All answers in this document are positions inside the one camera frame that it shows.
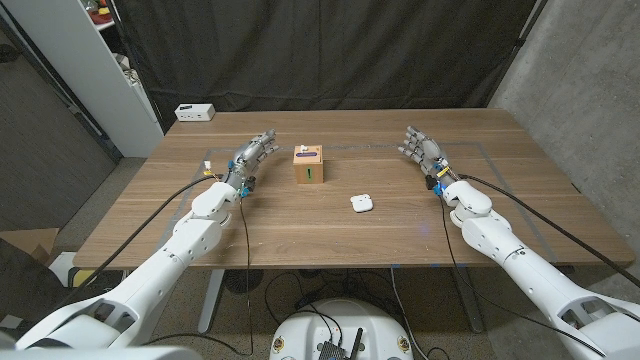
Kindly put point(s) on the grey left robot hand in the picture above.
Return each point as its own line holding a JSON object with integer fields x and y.
{"x": 245, "y": 160}

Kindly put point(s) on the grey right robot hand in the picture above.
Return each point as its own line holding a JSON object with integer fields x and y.
{"x": 427, "y": 152}

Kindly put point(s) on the white AirPods case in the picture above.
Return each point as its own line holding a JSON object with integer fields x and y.
{"x": 361, "y": 203}

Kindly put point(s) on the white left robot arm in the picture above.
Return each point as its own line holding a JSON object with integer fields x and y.
{"x": 190, "y": 240}

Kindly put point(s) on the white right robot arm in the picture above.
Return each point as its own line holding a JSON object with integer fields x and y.
{"x": 500, "y": 240}

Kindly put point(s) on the small wooden box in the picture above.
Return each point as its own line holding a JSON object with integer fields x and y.
{"x": 308, "y": 172}

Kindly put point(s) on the brown cardboard floor box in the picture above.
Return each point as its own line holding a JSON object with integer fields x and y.
{"x": 30, "y": 242}

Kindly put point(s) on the white power strip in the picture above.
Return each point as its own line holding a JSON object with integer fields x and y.
{"x": 195, "y": 112}

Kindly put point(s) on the round black floor grille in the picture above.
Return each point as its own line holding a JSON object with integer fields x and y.
{"x": 243, "y": 281}

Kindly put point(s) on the black curtain backdrop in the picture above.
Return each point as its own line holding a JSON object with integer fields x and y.
{"x": 325, "y": 50}

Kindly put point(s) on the white table leg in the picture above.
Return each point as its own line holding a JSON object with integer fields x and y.
{"x": 212, "y": 300}

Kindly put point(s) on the black backdrop stand pole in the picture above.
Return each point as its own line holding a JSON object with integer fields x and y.
{"x": 520, "y": 42}

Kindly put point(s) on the grey table leg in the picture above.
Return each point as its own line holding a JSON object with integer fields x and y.
{"x": 467, "y": 300}

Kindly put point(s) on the white shelf cabinet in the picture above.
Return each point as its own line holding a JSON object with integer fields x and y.
{"x": 90, "y": 75}

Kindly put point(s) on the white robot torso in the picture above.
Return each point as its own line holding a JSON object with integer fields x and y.
{"x": 310, "y": 330}

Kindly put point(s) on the red shelf item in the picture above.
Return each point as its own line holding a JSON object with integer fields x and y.
{"x": 102, "y": 17}

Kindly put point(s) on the black torso antenna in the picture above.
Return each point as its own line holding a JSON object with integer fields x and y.
{"x": 356, "y": 345}

